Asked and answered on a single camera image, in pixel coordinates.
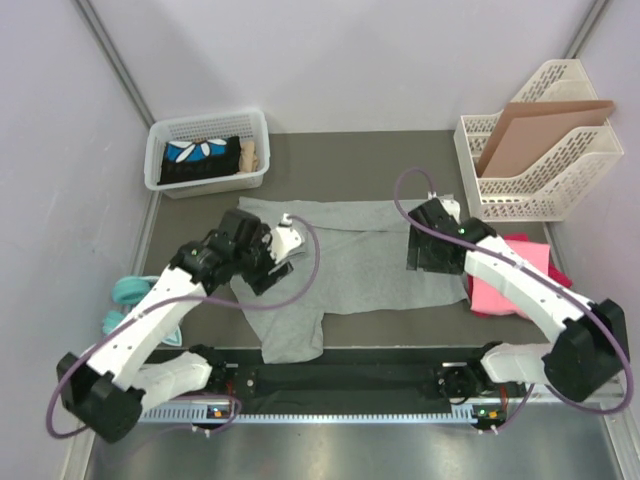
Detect brown cardboard sheet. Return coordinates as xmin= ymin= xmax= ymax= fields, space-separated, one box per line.
xmin=476 ymin=100 xmax=615 ymax=178

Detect black shirt with flower print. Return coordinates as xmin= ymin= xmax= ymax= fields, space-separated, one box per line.
xmin=159 ymin=136 xmax=240 ymax=185

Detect purple cable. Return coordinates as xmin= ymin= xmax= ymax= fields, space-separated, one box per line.
xmin=45 ymin=214 xmax=321 ymax=440
xmin=392 ymin=167 xmax=635 ymax=436

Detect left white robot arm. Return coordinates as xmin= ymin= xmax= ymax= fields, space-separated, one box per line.
xmin=52 ymin=209 xmax=304 ymax=443

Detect aluminium frame rail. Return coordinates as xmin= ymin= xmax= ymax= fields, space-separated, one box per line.
xmin=62 ymin=381 xmax=639 ymax=479

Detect magenta folded shirt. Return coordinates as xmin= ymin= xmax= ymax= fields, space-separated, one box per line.
xmin=467 ymin=232 xmax=574 ymax=319

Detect white perforated plastic basket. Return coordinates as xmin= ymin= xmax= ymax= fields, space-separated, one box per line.
xmin=144 ymin=109 xmax=270 ymax=199

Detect grey t shirt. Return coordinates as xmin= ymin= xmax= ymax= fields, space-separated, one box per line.
xmin=231 ymin=197 xmax=467 ymax=364

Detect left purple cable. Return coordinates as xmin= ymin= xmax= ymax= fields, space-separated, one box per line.
xmin=45 ymin=214 xmax=321 ymax=440

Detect white file organizer rack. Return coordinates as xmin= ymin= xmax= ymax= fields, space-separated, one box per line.
xmin=454 ymin=59 xmax=624 ymax=222

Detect teal cat ear headphones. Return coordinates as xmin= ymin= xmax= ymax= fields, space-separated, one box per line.
xmin=102 ymin=276 xmax=183 ymax=347

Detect grey slotted cable duct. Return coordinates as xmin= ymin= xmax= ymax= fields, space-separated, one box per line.
xmin=139 ymin=401 xmax=505 ymax=425

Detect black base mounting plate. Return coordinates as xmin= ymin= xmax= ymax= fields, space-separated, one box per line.
xmin=149 ymin=345 xmax=526 ymax=414

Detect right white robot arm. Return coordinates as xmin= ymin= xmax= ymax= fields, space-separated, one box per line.
xmin=405 ymin=198 xmax=630 ymax=402

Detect light pink folded shirt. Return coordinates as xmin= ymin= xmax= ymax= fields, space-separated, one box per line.
xmin=468 ymin=239 xmax=552 ymax=317

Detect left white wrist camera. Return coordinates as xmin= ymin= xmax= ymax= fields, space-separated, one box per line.
xmin=269 ymin=214 xmax=306 ymax=264

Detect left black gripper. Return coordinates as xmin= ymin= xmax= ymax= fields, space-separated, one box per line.
xmin=235 ymin=226 xmax=294 ymax=296

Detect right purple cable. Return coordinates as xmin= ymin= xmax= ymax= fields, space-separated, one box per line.
xmin=392 ymin=167 xmax=635 ymax=436

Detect beige folded cloth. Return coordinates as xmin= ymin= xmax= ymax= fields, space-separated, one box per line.
xmin=239 ymin=140 xmax=259 ymax=173

